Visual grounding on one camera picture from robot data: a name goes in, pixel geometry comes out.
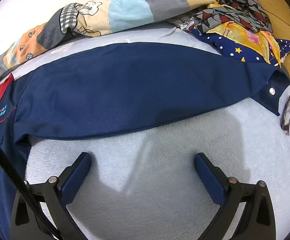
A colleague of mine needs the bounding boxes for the dark floral garment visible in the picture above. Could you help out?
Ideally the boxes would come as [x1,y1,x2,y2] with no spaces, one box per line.
[177,0,274,34]

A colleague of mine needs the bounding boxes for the rolled patchwork quilt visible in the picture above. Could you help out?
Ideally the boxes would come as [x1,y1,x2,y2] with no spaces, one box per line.
[0,0,220,95]

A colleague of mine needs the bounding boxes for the navy blue work jacket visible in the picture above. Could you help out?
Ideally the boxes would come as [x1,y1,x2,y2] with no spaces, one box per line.
[0,42,290,240]

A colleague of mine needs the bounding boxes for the yellow floral scarf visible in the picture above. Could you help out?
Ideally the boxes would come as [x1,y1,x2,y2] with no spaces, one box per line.
[205,2,283,67]

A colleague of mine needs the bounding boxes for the navy star-print cloth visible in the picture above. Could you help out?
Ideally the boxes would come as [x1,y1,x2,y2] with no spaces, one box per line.
[190,27,290,64]

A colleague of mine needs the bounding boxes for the black cable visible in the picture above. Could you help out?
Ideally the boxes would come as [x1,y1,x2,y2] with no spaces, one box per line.
[0,134,63,240]

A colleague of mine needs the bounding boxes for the light blue cloud-print bed sheet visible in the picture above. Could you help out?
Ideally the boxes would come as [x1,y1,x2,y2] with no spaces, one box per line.
[0,20,290,240]

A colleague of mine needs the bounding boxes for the wooden headboard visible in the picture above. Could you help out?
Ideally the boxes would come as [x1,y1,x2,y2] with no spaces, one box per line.
[217,0,290,95]

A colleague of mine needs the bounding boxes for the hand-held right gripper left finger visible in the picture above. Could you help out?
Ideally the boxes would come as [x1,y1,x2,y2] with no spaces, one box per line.
[11,152,93,240]

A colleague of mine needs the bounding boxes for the dark-framed eyeglasses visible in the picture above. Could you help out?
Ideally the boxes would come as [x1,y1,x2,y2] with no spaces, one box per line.
[280,93,290,136]

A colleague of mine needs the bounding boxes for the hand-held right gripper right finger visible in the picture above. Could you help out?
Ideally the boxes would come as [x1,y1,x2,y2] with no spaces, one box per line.
[194,152,276,240]

